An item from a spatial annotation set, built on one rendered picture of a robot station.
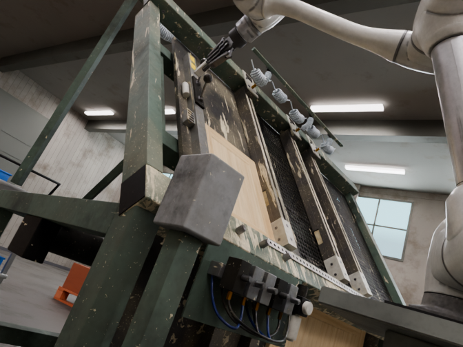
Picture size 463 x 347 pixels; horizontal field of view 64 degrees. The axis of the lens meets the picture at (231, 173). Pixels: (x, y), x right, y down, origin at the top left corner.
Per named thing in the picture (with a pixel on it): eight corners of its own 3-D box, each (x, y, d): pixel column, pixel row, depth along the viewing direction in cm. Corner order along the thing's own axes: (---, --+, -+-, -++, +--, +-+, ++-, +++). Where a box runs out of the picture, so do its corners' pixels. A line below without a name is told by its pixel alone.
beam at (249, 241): (117, 217, 97) (145, 196, 92) (120, 183, 105) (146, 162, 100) (409, 353, 233) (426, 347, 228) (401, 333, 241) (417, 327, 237)
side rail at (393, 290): (396, 331, 236) (413, 325, 231) (337, 198, 311) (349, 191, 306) (400, 333, 241) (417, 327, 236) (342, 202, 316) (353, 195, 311)
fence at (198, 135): (198, 208, 118) (207, 202, 116) (182, 57, 183) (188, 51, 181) (208, 215, 121) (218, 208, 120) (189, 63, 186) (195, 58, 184)
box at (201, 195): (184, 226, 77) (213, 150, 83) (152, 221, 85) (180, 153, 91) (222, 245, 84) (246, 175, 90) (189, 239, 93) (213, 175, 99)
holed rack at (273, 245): (268, 246, 131) (269, 245, 131) (266, 238, 134) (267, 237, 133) (420, 334, 233) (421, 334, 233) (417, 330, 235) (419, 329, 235)
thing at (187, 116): (182, 122, 143) (187, 118, 142) (181, 111, 148) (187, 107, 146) (189, 128, 145) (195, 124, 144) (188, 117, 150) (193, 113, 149)
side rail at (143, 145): (120, 183, 105) (147, 162, 101) (134, 16, 180) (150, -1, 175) (138, 193, 109) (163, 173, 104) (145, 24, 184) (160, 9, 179)
